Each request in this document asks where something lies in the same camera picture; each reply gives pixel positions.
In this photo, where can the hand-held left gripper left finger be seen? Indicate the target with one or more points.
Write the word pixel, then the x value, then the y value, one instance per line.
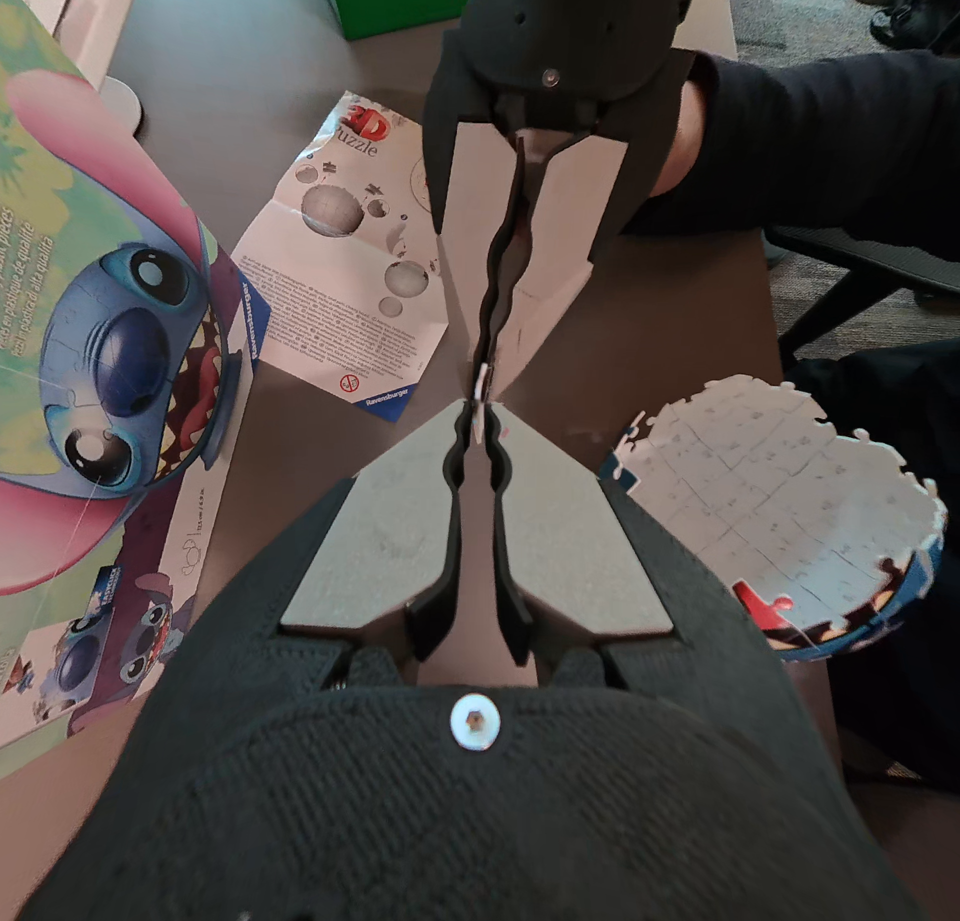
pixel 375 553

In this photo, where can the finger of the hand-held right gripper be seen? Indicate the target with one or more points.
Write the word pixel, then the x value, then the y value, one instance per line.
pixel 472 201
pixel 570 208

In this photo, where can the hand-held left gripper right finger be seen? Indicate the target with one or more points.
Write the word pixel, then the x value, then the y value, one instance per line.
pixel 577 553

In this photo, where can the white puzzle piece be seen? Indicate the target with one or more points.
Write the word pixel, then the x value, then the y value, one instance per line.
pixel 482 411

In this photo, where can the red puzzle piece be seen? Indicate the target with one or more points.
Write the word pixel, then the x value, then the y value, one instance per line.
pixel 761 606

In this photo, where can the blue puzzle ball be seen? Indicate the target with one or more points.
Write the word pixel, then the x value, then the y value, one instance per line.
pixel 765 486

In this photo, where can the person's right forearm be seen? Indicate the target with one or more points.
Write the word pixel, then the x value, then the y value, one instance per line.
pixel 825 148

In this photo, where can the cardboard puzzle box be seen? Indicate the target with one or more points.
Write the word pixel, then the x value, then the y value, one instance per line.
pixel 97 336

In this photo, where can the person's right hand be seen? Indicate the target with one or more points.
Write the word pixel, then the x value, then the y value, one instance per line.
pixel 686 141

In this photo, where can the white instruction sheet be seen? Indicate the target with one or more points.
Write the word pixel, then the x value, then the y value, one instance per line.
pixel 337 298

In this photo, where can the grey mesh office chair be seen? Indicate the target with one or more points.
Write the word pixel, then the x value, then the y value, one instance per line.
pixel 862 261

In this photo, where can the black bag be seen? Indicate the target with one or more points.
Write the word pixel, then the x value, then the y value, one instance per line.
pixel 922 6

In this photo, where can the white round plastic disc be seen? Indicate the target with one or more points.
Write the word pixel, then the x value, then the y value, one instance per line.
pixel 124 107

